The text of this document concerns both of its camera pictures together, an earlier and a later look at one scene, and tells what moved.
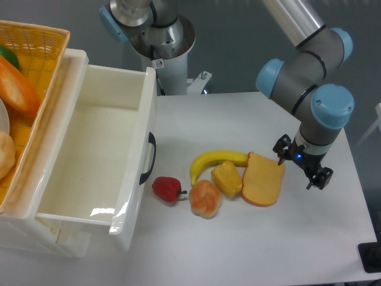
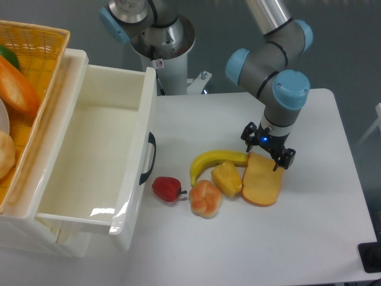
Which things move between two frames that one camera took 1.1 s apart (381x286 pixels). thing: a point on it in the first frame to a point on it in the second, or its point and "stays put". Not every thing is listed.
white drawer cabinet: x=19 y=230 stays put
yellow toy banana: x=211 y=157 stays put
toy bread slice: x=262 y=180 stays put
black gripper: x=308 y=161 to x=272 y=143
